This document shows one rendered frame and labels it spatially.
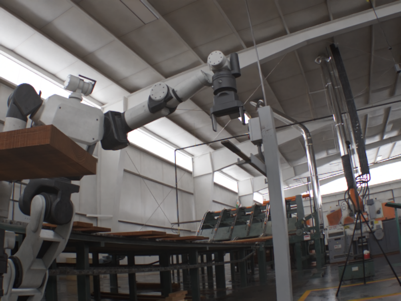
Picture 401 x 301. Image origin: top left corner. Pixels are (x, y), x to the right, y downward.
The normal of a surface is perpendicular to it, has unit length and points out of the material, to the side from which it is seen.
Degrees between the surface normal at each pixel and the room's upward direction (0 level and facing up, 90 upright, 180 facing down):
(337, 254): 90
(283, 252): 90
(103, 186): 90
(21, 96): 101
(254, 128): 90
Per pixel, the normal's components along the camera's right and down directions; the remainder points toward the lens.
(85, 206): 0.91, -0.10
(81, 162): 0.99, -0.10
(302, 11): -0.01, 0.79
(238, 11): 0.08, 0.94
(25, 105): 0.68, -0.10
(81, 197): 0.76, -0.25
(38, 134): -0.11, -0.33
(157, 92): -0.40, -0.15
